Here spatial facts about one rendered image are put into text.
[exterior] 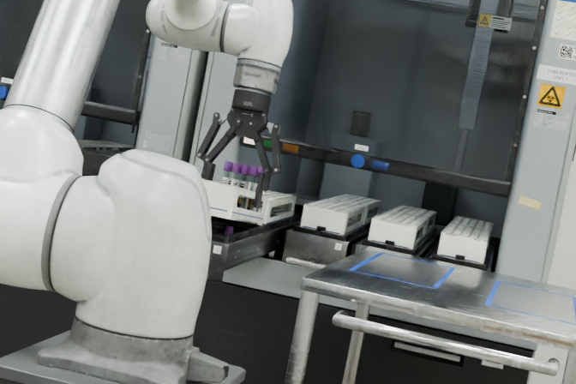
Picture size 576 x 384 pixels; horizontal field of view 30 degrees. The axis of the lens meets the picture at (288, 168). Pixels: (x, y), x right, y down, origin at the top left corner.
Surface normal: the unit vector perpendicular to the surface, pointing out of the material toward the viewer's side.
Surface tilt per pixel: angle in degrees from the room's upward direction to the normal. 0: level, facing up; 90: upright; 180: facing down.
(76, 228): 82
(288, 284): 90
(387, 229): 90
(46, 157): 53
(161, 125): 90
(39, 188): 45
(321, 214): 90
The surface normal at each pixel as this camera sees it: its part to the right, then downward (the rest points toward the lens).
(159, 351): 0.55, 0.05
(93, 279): -0.30, 0.20
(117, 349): -0.11, -0.07
